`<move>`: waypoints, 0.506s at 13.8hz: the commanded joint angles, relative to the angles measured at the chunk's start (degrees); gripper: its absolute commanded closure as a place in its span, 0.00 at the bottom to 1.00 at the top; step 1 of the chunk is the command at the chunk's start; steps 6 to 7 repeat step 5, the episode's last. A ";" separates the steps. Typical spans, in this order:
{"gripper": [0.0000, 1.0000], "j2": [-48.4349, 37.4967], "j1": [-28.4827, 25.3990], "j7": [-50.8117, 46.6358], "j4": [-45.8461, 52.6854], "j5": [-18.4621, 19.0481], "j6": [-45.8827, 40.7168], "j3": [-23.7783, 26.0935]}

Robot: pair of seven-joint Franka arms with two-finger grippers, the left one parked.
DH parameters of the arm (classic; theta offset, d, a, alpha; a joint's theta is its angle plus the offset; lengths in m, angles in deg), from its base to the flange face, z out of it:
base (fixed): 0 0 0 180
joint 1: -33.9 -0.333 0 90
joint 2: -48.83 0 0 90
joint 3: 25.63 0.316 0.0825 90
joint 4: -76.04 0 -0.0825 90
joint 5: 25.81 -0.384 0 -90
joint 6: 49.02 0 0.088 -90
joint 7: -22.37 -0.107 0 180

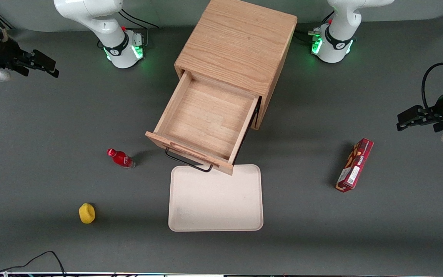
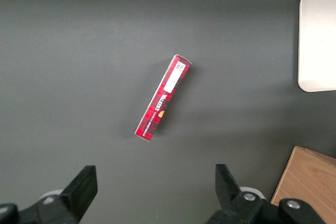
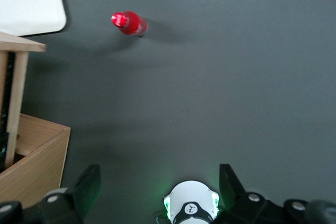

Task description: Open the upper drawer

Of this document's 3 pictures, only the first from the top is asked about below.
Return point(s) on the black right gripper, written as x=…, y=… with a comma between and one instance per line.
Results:
x=3, y=53

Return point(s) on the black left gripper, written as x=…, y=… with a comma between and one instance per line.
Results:
x=433, y=116

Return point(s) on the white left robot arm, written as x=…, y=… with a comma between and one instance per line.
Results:
x=340, y=34

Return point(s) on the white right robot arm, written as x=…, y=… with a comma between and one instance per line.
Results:
x=90, y=11

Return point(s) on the oak wooden drawer cabinet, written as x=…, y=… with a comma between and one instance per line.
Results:
x=237, y=42

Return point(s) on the red cookie box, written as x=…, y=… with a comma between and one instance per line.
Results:
x=354, y=165

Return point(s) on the small red drink bottle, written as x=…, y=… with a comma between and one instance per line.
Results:
x=121, y=158

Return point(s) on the yellow sponge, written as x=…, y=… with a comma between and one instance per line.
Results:
x=87, y=213

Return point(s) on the cream rectangular tray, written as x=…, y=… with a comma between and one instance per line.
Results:
x=215, y=200

